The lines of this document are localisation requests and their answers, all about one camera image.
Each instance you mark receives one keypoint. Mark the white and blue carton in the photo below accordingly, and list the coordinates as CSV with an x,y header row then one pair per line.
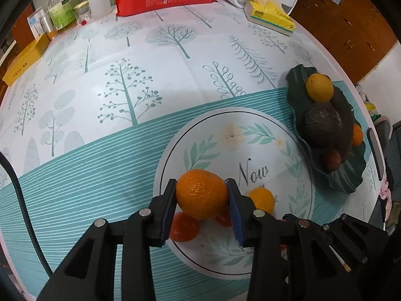
x,y
33,25

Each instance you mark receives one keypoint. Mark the thin white stick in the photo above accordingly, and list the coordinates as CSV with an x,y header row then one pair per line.
x,y
338,258

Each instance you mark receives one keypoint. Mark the yellow green packet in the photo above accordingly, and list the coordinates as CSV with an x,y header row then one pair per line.
x,y
372,107

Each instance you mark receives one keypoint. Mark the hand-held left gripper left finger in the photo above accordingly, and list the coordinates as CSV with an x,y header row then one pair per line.
x,y
167,213

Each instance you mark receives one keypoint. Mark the small metal can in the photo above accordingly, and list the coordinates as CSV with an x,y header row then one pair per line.
x,y
47,25

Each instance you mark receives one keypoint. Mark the small dark red fruit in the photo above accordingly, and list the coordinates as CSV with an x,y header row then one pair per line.
x,y
332,161

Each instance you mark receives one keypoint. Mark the grey chair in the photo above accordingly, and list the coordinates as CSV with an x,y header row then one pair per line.
x,y
387,131

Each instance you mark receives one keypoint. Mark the tree print tablecloth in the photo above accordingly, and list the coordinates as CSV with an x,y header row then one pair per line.
x,y
125,150

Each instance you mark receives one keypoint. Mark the yellow tissue pack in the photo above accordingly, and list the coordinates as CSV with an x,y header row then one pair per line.
x,y
269,17

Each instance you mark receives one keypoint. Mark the dark green scalloped plate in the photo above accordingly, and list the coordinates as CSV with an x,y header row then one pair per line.
x,y
338,178

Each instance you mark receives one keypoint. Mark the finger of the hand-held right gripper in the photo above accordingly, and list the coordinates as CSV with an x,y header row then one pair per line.
x,y
354,235

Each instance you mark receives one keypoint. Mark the brown wooden cabinet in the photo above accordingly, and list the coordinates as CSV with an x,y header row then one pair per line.
x,y
354,37

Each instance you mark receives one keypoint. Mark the red cherry tomato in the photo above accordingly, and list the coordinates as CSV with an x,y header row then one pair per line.
x,y
223,219
184,229

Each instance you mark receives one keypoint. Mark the dark avocado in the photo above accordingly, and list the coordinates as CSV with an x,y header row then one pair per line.
x,y
322,125

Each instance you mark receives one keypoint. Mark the black smartphone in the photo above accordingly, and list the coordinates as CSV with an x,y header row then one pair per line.
x,y
376,155

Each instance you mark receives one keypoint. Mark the small clear glass jar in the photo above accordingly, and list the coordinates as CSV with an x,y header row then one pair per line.
x,y
82,12

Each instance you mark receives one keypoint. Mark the small tangerine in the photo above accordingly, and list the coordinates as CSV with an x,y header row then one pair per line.
x,y
200,194
263,200
357,134

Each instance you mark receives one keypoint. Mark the yellow cardboard box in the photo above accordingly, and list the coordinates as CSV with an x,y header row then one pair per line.
x,y
25,59

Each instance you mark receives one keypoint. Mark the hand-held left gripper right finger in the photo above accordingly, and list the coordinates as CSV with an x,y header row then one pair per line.
x,y
235,216

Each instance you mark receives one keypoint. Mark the large orange with sticker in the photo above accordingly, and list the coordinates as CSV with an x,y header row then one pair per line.
x,y
319,87

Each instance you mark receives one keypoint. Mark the glass bottle green label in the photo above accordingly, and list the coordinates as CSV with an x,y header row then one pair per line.
x,y
61,12

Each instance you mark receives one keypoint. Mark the pink cloth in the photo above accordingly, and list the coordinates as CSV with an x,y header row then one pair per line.
x,y
386,194

